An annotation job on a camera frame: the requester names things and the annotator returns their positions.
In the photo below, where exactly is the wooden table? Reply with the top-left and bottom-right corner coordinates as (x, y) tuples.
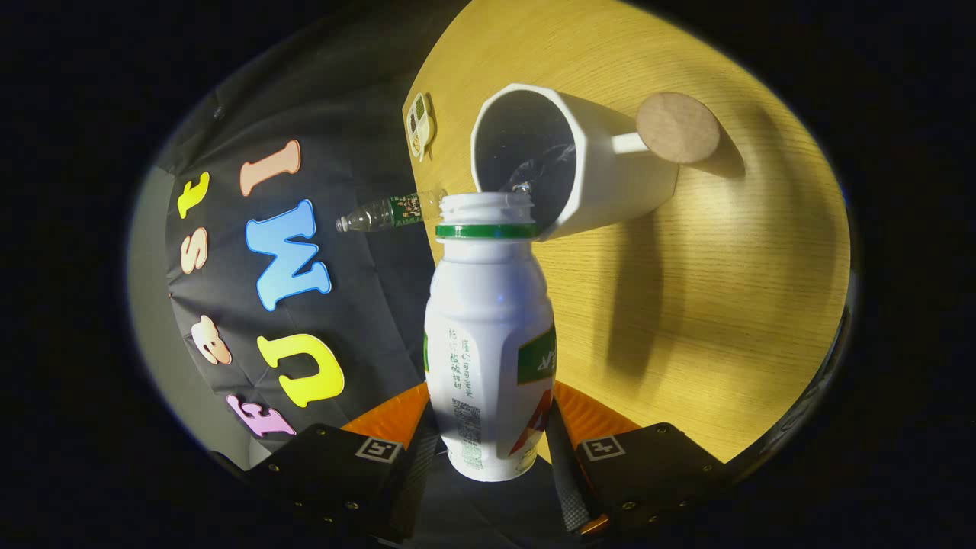
(402, 0), (852, 464)

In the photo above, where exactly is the black backdrop cloth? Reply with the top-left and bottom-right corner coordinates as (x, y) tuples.
(164, 8), (569, 546)

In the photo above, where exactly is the white juice bottle green ring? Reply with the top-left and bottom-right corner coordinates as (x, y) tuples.
(423, 192), (557, 483)

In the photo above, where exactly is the white cup wooden knob handle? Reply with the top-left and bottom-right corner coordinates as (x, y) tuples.
(470, 83), (721, 242)

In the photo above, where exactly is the clear plastic water bottle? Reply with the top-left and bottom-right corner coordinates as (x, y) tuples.
(335, 188), (449, 233)

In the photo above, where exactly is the white divided condiment dish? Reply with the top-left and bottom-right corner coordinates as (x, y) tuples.
(405, 92), (436, 162)

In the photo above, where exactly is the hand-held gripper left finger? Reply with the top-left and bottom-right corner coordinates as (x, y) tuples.
(244, 383), (441, 545)

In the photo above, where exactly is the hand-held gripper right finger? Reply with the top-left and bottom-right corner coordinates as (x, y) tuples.
(543, 381), (733, 538)

